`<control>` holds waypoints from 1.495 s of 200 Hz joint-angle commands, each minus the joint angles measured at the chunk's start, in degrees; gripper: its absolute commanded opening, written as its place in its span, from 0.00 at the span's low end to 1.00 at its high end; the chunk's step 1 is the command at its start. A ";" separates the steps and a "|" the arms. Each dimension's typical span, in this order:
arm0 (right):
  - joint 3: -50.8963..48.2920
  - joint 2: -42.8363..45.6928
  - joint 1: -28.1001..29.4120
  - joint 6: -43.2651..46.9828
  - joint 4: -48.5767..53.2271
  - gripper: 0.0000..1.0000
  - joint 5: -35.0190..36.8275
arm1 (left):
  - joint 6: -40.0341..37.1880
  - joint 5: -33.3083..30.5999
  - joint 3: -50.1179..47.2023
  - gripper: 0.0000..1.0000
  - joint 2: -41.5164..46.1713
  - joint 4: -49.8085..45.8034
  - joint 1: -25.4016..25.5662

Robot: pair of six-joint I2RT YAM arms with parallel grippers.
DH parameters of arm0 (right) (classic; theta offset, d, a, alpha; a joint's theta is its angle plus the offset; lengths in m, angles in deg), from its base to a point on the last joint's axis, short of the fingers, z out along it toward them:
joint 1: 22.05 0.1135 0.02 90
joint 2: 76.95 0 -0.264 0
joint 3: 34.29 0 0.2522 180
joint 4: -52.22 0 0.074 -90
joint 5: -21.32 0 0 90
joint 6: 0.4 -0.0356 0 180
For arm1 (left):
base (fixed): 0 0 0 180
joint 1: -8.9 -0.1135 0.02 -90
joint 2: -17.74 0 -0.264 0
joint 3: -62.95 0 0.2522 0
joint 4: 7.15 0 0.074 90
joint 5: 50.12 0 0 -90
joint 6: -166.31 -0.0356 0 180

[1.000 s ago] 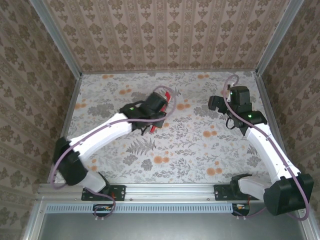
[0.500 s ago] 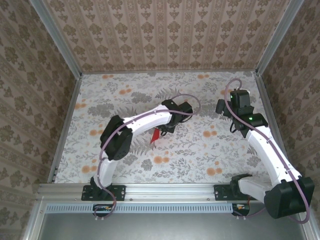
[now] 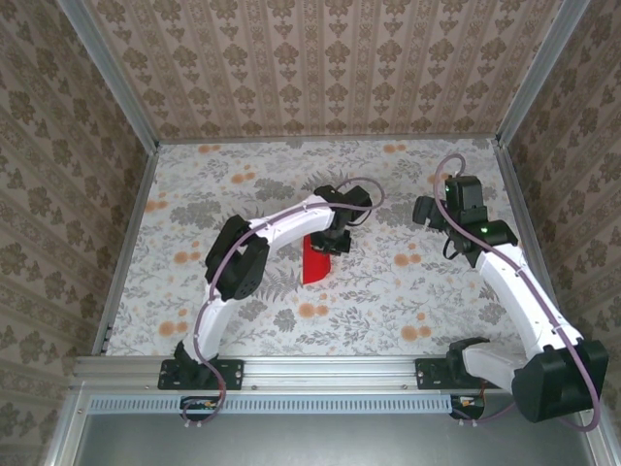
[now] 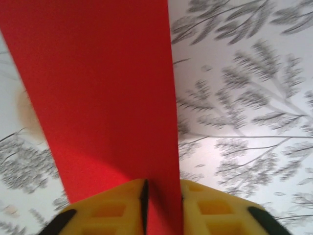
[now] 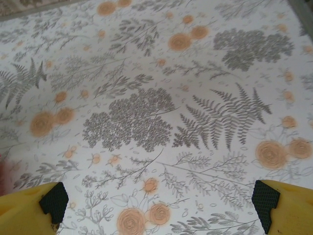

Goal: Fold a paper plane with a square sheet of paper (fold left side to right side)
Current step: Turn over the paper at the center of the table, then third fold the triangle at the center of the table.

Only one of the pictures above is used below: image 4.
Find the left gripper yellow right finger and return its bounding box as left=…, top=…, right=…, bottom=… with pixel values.
left=180, top=179, right=291, bottom=235

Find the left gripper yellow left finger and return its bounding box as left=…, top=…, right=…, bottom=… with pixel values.
left=39, top=178, right=149, bottom=235

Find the red paper sheet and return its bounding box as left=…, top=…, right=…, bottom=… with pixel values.
left=0, top=0, right=183, bottom=235

